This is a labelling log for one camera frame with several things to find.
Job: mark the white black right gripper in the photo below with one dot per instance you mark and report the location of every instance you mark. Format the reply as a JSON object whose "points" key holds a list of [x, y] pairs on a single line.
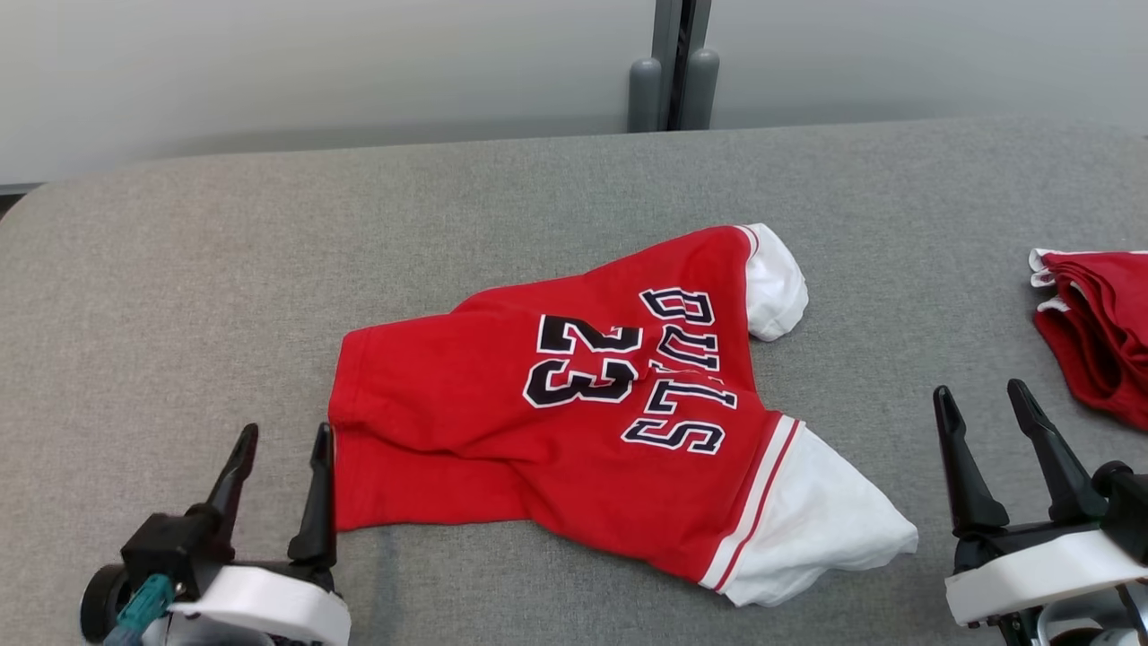
{"points": [[1031, 570]]}

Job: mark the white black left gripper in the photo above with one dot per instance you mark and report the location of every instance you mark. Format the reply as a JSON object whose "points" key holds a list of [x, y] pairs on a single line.
{"points": [[269, 601]]}

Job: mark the red white basketball jersey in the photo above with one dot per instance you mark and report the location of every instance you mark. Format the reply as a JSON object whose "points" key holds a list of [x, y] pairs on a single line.
{"points": [[583, 422]]}

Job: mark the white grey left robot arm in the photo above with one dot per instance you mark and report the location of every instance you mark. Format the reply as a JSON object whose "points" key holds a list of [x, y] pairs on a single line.
{"points": [[211, 632]]}

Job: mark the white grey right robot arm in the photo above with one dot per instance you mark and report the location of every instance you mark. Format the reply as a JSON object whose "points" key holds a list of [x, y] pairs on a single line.
{"points": [[1085, 624]]}

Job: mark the red shirts pile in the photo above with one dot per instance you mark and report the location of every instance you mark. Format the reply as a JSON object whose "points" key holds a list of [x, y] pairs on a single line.
{"points": [[1103, 332]]}

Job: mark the grey fabric upholstered bench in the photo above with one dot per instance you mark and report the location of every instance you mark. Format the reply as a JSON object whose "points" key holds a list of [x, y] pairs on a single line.
{"points": [[269, 296]]}

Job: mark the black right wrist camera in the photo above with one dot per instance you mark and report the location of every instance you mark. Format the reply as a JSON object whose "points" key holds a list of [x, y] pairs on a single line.
{"points": [[1126, 507]]}

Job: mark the grey cylindrical post foot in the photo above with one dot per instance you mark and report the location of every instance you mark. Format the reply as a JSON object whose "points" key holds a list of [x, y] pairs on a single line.
{"points": [[701, 90], [644, 99]]}

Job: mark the grey metal partition post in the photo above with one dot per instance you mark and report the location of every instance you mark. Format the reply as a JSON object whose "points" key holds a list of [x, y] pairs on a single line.
{"points": [[668, 54]]}

